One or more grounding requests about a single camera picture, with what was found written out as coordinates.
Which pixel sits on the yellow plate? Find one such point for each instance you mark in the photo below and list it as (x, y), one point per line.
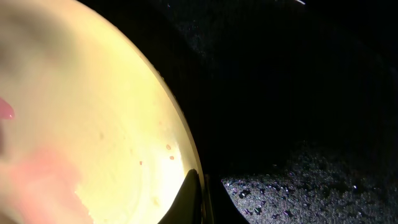
(90, 132)

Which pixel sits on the round black tray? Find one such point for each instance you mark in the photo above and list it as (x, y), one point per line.
(292, 104)

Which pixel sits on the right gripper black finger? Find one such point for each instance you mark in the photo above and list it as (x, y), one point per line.
(186, 208)

